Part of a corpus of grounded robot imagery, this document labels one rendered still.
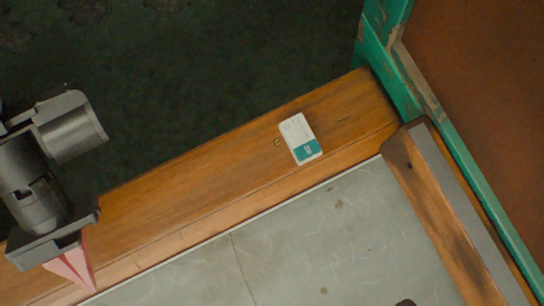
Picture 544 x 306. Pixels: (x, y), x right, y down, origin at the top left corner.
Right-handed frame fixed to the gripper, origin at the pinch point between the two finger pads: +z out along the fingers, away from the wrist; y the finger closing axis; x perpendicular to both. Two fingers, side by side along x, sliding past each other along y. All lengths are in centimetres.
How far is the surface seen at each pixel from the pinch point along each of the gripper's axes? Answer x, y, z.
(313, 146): 9.2, 31.1, 0.9
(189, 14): 113, 30, -2
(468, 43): -11.0, 45.4, -11.7
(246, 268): 6.5, 16.5, 11.4
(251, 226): 9.5, 19.4, 7.8
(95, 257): 10.7, -0.7, 2.5
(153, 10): 117, 21, -7
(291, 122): 11.9, 30.1, -2.3
